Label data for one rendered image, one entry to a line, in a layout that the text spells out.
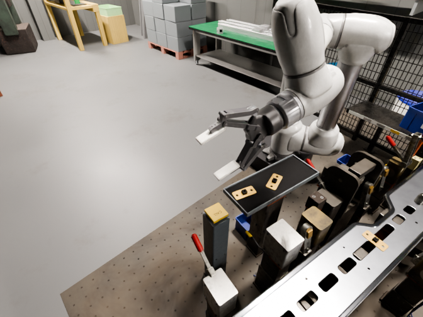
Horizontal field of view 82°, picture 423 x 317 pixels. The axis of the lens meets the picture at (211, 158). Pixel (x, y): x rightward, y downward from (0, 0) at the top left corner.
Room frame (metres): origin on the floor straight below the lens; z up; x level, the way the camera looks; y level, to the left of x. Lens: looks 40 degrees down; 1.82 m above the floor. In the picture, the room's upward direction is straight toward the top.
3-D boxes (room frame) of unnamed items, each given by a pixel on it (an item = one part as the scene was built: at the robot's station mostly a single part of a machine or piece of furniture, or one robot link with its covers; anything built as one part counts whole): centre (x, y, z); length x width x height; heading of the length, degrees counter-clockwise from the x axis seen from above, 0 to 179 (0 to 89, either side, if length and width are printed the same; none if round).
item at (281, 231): (0.48, -0.24, 0.90); 0.13 x 0.08 x 0.41; 33
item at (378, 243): (0.51, -0.61, 1.01); 0.08 x 0.04 x 0.01; 33
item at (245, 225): (0.76, -0.19, 0.75); 0.11 x 0.10 x 0.09; 123
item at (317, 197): (0.63, -0.41, 0.90); 0.05 x 0.05 x 0.40; 33
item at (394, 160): (0.91, -0.90, 0.87); 0.10 x 0.07 x 0.35; 33
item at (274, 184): (0.66, -0.24, 1.17); 0.08 x 0.04 x 0.01; 148
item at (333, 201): (0.67, -0.46, 0.89); 0.12 x 0.07 x 0.38; 33
